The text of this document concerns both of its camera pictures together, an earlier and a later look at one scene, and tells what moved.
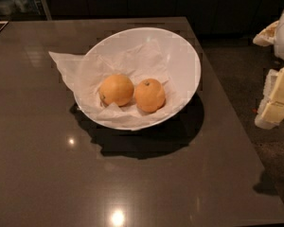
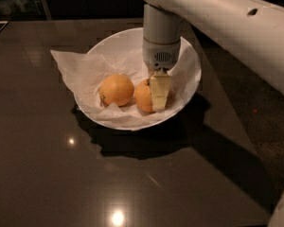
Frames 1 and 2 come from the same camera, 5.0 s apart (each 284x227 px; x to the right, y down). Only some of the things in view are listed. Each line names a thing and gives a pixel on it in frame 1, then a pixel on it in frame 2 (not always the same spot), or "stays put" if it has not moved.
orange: x=150 y=95 stays put
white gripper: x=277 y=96 → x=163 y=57
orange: x=116 y=88 stays put
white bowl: x=132 y=78 stays put
